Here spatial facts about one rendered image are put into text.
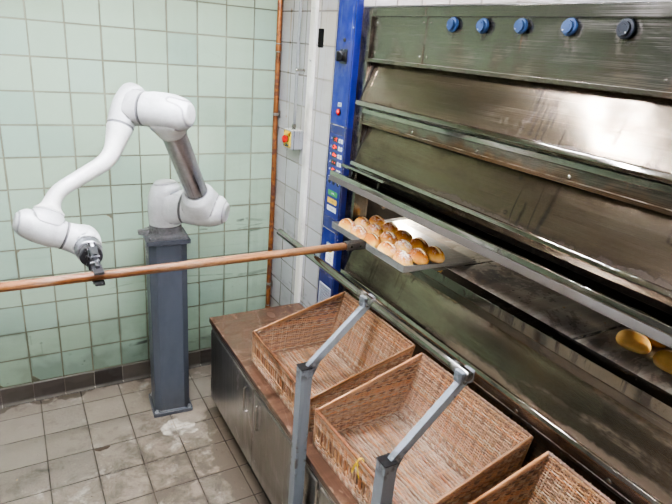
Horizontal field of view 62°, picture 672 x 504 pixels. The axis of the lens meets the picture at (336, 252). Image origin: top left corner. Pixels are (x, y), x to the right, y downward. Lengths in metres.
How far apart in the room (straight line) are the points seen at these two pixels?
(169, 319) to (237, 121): 1.14
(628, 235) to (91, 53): 2.42
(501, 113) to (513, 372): 0.83
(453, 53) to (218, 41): 1.46
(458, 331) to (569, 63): 0.97
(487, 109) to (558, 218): 0.44
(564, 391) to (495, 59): 1.04
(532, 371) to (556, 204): 0.53
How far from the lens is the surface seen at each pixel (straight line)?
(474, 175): 1.96
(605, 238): 1.63
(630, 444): 1.74
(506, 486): 1.82
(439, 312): 2.16
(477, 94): 1.96
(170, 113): 2.24
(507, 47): 1.89
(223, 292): 3.48
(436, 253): 2.18
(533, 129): 1.76
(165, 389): 3.17
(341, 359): 2.62
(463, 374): 1.52
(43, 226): 2.15
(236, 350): 2.66
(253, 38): 3.21
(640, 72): 1.61
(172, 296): 2.91
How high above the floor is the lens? 1.95
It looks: 20 degrees down
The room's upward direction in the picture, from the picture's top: 5 degrees clockwise
